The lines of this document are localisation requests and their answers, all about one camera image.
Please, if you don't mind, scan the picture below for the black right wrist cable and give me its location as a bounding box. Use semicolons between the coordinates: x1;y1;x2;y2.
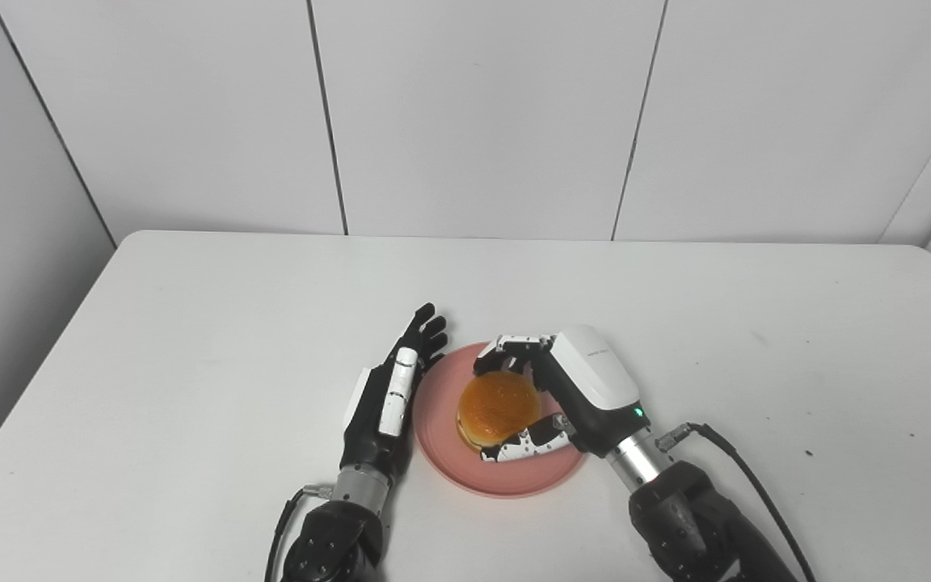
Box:
655;422;818;582

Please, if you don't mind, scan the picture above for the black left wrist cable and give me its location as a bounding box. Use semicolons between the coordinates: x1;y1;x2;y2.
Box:
265;483;335;582

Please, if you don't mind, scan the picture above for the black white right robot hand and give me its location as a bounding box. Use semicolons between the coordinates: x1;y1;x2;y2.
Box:
474;325;651;466

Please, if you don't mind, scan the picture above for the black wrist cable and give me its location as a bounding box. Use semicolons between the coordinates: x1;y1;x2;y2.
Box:
655;422;818;582
265;483;335;582

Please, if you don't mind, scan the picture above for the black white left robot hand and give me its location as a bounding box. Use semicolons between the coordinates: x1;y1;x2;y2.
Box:
339;303;449;486

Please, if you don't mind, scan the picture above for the toy hamburger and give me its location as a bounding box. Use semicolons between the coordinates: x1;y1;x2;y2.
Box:
456;370;543;452

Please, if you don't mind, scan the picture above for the pink round plate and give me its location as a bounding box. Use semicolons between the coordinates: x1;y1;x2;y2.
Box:
412;342;588;499

